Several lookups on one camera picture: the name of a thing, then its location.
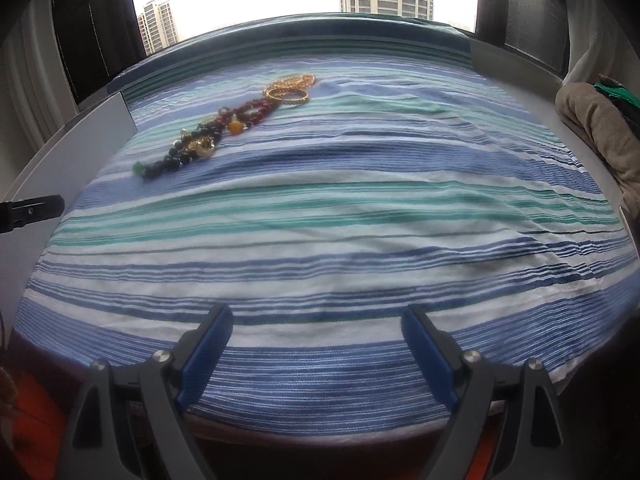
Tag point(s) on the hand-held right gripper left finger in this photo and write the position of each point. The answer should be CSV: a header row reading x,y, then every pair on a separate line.
x,y
205,357

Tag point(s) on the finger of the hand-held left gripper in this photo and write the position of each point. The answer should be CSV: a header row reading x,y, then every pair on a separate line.
x,y
30,211

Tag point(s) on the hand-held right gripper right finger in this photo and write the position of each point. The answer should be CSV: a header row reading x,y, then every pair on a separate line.
x,y
430,360

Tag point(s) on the white curtain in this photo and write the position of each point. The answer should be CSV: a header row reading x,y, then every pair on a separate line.
x,y
600,20
30,70

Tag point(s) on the blue green striped cloth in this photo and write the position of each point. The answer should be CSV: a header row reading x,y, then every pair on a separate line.
x,y
325,220

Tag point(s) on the orange cloth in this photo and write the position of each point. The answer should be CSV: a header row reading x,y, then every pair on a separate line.
x,y
35,420

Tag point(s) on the dark curtain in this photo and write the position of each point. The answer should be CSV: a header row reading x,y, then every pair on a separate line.
x,y
95,25

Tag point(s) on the slim apartment building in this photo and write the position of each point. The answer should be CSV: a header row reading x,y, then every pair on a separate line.
x,y
159,25

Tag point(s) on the beige cloth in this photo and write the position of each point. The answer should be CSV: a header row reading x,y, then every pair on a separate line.
x,y
595,125

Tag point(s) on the grey window blind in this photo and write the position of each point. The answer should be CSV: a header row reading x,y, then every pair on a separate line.
x,y
535,15

